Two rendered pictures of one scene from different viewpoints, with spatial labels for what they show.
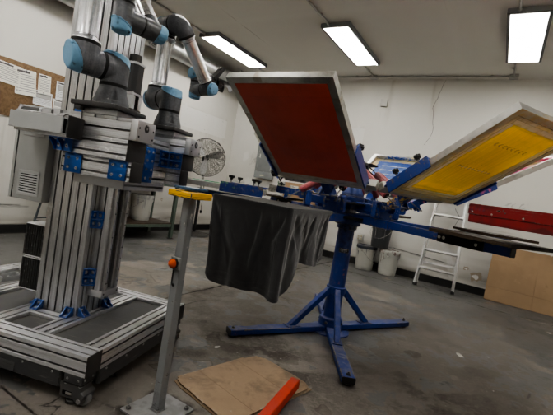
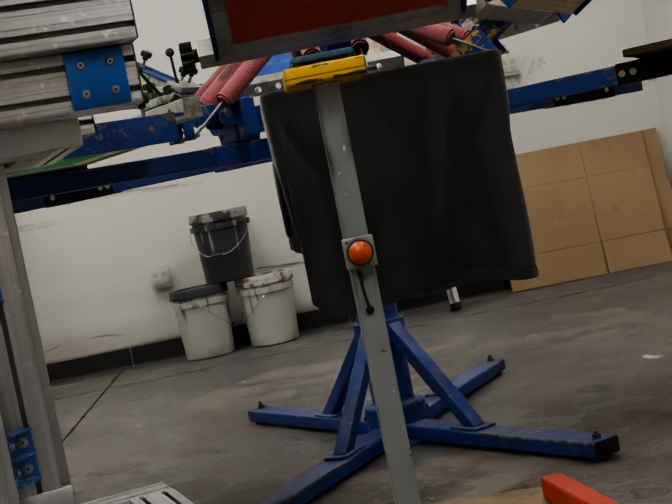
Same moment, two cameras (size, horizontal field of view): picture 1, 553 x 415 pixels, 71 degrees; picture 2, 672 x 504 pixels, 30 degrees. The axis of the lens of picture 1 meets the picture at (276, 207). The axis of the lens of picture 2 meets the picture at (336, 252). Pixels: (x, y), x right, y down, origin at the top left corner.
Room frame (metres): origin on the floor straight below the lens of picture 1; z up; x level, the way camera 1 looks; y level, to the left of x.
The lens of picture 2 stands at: (-0.07, 1.49, 0.76)
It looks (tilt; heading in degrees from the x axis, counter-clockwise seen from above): 3 degrees down; 327
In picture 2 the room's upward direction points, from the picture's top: 11 degrees counter-clockwise
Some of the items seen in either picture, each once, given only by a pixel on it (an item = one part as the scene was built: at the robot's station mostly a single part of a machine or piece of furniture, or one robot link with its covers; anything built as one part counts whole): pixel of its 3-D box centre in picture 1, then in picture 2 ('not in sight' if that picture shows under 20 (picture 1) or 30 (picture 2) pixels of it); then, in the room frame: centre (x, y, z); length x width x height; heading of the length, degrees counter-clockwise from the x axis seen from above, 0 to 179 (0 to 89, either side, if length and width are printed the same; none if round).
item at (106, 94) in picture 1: (112, 95); not in sight; (1.73, 0.80, 1.31); 0.15 x 0.15 x 0.10
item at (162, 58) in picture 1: (162, 62); not in sight; (2.29, 0.80, 1.63); 0.15 x 0.12 x 0.55; 53
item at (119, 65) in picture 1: (113, 68); not in sight; (1.72, 0.81, 1.42); 0.13 x 0.12 x 0.14; 141
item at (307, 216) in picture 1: (305, 251); not in sight; (1.88, -0.18, 0.74); 0.46 x 0.04 x 0.42; 150
